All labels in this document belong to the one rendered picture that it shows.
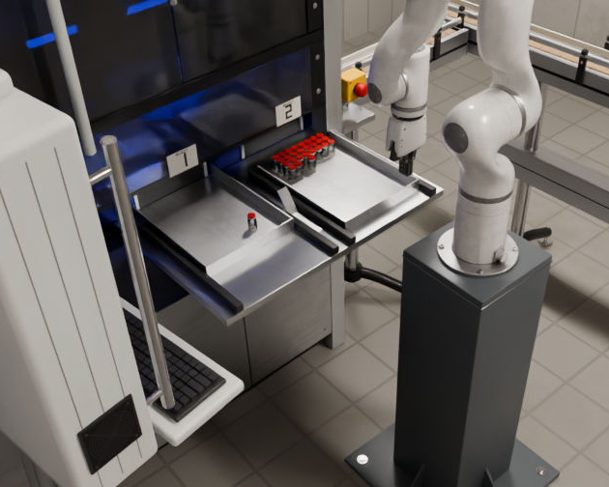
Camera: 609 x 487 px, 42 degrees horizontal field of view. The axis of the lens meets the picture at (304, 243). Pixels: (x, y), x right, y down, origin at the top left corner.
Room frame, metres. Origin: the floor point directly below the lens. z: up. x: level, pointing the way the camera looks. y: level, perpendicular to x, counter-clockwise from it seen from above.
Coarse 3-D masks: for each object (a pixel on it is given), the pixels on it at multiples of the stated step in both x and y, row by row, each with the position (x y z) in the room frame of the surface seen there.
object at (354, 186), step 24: (336, 144) 1.91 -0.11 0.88; (336, 168) 1.79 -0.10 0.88; (360, 168) 1.78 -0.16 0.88; (384, 168) 1.76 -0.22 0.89; (312, 192) 1.68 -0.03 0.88; (336, 192) 1.68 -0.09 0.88; (360, 192) 1.67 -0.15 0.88; (384, 192) 1.67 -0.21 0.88; (408, 192) 1.65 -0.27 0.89; (336, 216) 1.53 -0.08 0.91; (360, 216) 1.54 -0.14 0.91
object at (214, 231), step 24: (216, 168) 1.78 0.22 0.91; (192, 192) 1.71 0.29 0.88; (216, 192) 1.71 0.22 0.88; (240, 192) 1.70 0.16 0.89; (144, 216) 1.57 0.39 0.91; (168, 216) 1.61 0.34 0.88; (192, 216) 1.61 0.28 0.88; (216, 216) 1.60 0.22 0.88; (240, 216) 1.60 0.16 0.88; (264, 216) 1.59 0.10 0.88; (288, 216) 1.54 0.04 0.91; (168, 240) 1.49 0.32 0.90; (192, 240) 1.51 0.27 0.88; (216, 240) 1.51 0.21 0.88; (240, 240) 1.50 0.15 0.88; (264, 240) 1.48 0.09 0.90; (216, 264) 1.39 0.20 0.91
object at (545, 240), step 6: (540, 228) 2.46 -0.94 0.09; (546, 228) 2.48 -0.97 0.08; (528, 234) 2.39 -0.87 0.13; (534, 234) 2.40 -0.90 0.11; (540, 234) 2.43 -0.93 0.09; (546, 234) 2.45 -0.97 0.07; (528, 240) 2.37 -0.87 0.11; (540, 240) 2.49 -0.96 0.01; (546, 240) 2.49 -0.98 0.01; (552, 240) 2.49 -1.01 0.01
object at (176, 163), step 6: (186, 150) 1.66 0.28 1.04; (192, 150) 1.67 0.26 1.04; (168, 156) 1.63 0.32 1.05; (174, 156) 1.64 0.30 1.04; (180, 156) 1.65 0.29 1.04; (192, 156) 1.67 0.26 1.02; (168, 162) 1.63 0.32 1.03; (174, 162) 1.64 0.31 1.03; (180, 162) 1.65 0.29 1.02; (192, 162) 1.67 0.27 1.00; (168, 168) 1.63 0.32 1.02; (174, 168) 1.64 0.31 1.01; (180, 168) 1.65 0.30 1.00; (186, 168) 1.66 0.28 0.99; (174, 174) 1.64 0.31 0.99
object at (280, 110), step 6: (288, 102) 1.87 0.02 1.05; (294, 102) 1.88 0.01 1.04; (300, 102) 1.89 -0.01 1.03; (276, 108) 1.84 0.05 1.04; (282, 108) 1.86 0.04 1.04; (288, 108) 1.87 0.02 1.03; (294, 108) 1.88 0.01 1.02; (300, 108) 1.89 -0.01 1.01; (276, 114) 1.84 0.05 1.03; (282, 114) 1.85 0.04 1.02; (288, 114) 1.87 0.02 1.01; (294, 114) 1.88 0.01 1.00; (300, 114) 1.89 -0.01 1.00; (276, 120) 1.84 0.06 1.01; (282, 120) 1.85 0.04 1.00; (288, 120) 1.87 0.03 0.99; (276, 126) 1.84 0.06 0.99
